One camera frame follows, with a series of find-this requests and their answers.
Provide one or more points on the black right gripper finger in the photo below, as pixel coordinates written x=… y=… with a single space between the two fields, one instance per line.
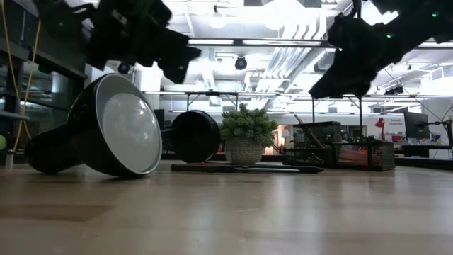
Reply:
x=345 y=35
x=357 y=83

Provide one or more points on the black desk lamp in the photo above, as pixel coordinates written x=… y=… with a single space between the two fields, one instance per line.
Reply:
x=131 y=134

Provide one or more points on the green succulent in patterned pot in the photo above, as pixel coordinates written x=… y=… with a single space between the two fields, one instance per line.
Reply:
x=244 y=152

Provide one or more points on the long ceiling light strip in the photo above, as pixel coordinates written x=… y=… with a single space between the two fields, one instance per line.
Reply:
x=212 y=42

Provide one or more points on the round black ceiling spotlight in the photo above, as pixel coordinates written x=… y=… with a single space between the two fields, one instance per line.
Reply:
x=124 y=68
x=240 y=63

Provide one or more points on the green ball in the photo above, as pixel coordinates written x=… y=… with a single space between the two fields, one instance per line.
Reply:
x=3 y=142

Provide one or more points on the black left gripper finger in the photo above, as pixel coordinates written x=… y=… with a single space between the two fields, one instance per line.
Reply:
x=173 y=71

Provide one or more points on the black pen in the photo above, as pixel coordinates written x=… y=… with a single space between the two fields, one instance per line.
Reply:
x=301 y=170

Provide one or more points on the white globe ceiling lamp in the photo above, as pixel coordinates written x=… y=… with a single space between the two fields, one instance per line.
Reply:
x=217 y=19

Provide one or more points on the small white shade lamp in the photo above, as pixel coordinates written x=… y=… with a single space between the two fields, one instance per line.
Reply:
x=286 y=134

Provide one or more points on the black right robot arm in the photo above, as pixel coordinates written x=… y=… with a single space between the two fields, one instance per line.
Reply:
x=424 y=21

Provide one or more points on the small silver cylinder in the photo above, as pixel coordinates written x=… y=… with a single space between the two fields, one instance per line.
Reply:
x=9 y=159

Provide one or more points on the red desk lamp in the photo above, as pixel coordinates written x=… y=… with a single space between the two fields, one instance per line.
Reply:
x=380 y=123

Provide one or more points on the dark metal shelving rack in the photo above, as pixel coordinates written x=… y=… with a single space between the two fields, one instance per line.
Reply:
x=8 y=106

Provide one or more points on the dark office desk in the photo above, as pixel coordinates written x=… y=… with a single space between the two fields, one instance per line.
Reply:
x=424 y=150

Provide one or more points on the black computer monitor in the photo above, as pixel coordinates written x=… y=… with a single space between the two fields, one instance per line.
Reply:
x=417 y=125
x=159 y=118

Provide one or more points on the black mesh desk organizer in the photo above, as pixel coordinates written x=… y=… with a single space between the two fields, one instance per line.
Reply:
x=382 y=156

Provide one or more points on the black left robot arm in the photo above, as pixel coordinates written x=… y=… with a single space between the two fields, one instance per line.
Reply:
x=63 y=17

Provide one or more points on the small black track spotlight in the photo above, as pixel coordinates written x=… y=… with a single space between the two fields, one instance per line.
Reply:
x=394 y=90

